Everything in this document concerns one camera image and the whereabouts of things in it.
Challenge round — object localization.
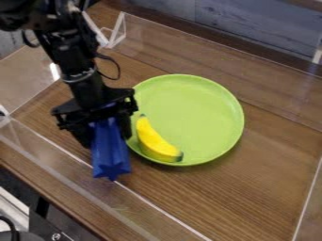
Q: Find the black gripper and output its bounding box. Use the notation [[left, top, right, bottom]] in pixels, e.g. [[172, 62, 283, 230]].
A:
[[52, 76, 137, 149]]

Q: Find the yellow toy banana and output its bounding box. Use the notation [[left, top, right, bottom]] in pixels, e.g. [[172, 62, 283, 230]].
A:
[[136, 115, 183, 163]]

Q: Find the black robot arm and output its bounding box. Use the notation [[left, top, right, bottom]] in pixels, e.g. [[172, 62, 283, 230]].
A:
[[0, 0, 139, 148]]

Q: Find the clear acrylic enclosure wall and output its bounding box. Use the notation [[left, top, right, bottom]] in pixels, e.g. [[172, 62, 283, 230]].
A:
[[0, 10, 322, 241]]

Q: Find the clear acrylic corner bracket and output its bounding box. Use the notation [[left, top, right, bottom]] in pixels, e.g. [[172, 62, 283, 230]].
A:
[[81, 12, 127, 49]]

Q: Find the green plate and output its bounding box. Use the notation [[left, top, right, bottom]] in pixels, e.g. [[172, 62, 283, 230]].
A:
[[132, 74, 245, 167]]

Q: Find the black device with screw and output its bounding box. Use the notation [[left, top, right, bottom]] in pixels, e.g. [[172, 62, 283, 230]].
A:
[[29, 216, 78, 241]]

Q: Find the black cable lower left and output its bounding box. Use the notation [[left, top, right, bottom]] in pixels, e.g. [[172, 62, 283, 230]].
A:
[[0, 216, 20, 241]]

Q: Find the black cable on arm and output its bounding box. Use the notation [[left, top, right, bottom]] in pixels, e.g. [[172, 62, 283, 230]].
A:
[[94, 53, 121, 81]]

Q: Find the blue plastic block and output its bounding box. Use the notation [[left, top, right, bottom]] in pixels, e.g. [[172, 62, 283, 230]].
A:
[[90, 118, 131, 181]]

